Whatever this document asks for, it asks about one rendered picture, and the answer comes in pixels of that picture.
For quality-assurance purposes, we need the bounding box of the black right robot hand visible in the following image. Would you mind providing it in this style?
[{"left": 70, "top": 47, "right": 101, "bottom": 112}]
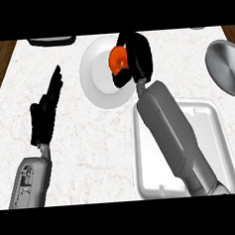
[{"left": 109, "top": 30, "right": 156, "bottom": 89}]

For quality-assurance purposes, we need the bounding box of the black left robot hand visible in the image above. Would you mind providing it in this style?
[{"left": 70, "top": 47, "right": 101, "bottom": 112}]
[{"left": 25, "top": 63, "right": 68, "bottom": 148}]

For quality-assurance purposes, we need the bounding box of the orange squash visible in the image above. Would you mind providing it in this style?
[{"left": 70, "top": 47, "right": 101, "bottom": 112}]
[{"left": 106, "top": 45, "right": 131, "bottom": 77}]

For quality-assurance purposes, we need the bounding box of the white round plate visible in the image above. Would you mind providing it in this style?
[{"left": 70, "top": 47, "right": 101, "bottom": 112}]
[{"left": 76, "top": 34, "right": 139, "bottom": 112}]

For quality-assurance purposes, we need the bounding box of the white rectangular tray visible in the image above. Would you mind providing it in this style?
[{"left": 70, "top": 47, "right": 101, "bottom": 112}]
[{"left": 128, "top": 93, "right": 235, "bottom": 201}]

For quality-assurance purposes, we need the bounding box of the round grey metal lid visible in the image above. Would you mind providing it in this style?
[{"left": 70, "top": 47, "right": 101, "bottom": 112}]
[{"left": 202, "top": 38, "right": 235, "bottom": 101}]

